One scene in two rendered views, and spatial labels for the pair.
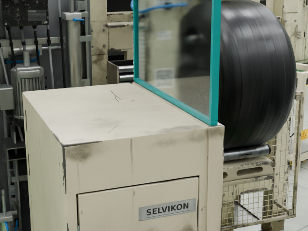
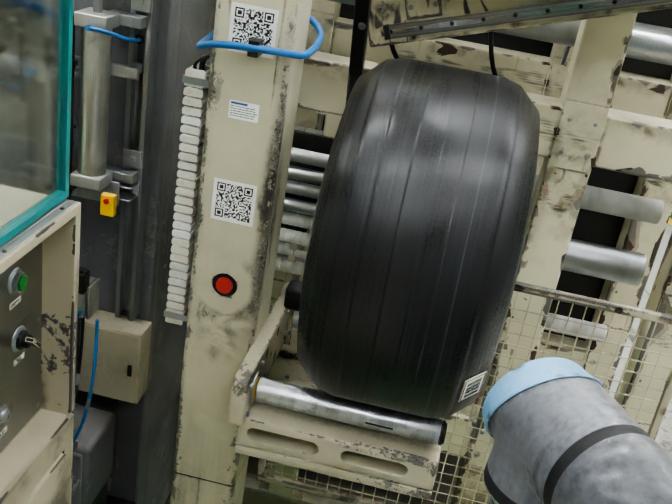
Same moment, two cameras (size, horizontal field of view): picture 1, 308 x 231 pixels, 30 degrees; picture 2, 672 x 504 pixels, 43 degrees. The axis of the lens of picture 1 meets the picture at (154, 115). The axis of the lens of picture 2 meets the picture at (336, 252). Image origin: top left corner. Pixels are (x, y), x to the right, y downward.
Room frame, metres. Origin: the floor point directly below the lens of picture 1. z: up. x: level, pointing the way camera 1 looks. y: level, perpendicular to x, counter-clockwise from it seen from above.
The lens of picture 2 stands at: (1.02, -0.83, 1.78)
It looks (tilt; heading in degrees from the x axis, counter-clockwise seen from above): 25 degrees down; 28
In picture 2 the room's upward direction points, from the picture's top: 10 degrees clockwise
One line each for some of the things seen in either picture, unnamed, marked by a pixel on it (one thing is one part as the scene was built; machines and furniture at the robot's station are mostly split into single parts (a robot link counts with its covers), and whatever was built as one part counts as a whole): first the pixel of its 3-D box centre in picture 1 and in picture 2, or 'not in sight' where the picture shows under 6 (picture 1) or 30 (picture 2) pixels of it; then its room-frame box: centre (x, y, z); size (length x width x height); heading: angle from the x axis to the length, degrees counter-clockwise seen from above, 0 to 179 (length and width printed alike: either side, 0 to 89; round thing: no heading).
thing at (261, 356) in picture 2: not in sight; (267, 347); (2.22, -0.08, 0.90); 0.40 x 0.03 x 0.10; 22
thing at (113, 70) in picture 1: (133, 94); (299, 204); (2.56, 0.10, 1.05); 0.20 x 0.15 x 0.30; 112
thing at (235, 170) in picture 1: (228, 169); (339, 439); (2.16, -0.30, 0.83); 0.36 x 0.09 x 0.06; 112
